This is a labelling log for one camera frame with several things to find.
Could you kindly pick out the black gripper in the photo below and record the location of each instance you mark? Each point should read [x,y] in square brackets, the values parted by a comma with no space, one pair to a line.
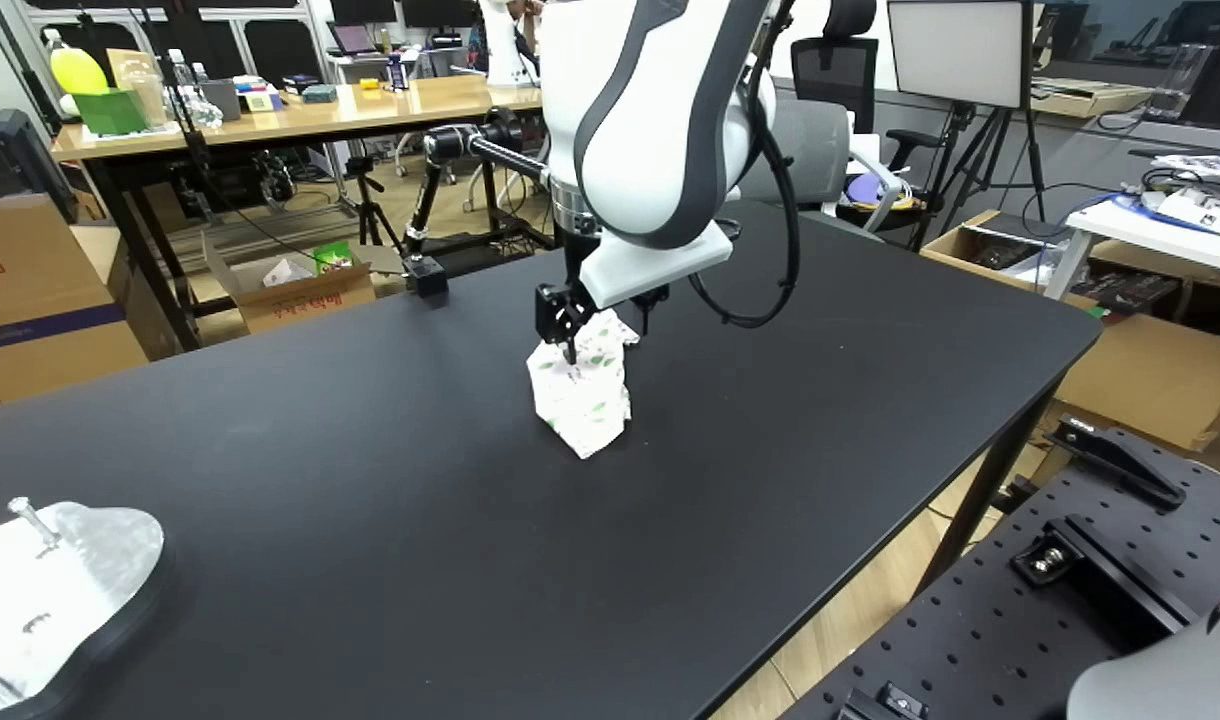
[560,310]

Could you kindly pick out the white patterned towel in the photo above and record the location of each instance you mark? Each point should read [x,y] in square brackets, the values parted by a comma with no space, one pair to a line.
[586,401]

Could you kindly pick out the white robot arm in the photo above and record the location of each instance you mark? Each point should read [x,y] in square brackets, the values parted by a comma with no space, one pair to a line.
[652,118]

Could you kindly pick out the white towel rack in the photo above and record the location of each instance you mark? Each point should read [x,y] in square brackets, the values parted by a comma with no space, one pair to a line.
[65,574]

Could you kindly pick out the wooden desk with black legs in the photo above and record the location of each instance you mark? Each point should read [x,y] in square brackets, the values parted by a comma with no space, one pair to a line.
[122,166]

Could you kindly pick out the open cardboard box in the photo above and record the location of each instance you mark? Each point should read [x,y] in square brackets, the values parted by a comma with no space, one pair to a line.
[301,287]

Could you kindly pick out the grey office chair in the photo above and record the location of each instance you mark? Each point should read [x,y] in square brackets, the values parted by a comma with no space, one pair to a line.
[835,163]

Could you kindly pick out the white board on tripod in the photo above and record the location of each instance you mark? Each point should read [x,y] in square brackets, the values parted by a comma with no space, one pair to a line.
[976,62]

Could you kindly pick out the cardboard box with red label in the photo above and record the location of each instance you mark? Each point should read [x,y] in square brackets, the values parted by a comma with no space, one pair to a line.
[59,321]

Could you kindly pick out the black perforated mounting board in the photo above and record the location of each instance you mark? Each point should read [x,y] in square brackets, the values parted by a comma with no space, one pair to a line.
[1099,599]

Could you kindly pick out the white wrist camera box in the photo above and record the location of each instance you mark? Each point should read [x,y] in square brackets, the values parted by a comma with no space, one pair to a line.
[621,271]

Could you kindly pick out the black camera tripod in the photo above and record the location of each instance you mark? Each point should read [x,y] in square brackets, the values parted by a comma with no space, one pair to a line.
[370,219]

